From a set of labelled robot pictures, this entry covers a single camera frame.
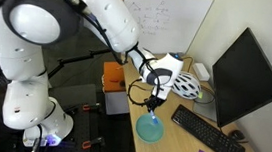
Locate white cabinet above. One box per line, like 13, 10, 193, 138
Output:
102, 89, 132, 118

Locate white bicycle helmet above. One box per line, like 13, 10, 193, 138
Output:
170, 70, 205, 101

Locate teal bowl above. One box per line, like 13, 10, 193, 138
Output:
134, 111, 166, 146

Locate black computer mouse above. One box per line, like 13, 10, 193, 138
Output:
228, 128, 247, 145

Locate orange box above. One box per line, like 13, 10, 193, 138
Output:
100, 60, 130, 95

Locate black cable by monitor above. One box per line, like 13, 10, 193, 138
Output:
198, 85, 217, 107

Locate small white box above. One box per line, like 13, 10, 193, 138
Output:
190, 61, 211, 83

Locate black keyboard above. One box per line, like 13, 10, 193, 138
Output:
167, 103, 250, 152

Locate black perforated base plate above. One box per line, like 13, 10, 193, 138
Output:
11, 97, 96, 152

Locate whiteboard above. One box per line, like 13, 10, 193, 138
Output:
117, 0, 215, 60

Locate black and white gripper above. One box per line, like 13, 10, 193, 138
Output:
143, 83, 170, 116

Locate black computer monitor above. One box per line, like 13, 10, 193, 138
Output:
206, 23, 272, 133

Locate grey monitor base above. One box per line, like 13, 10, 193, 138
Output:
191, 88, 221, 123

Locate black desk cable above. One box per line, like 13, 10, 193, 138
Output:
180, 55, 195, 74

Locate orange and black clamp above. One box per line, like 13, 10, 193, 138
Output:
81, 101, 102, 114
81, 134, 106, 152

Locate blue marker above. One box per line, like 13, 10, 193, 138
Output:
149, 110, 160, 124

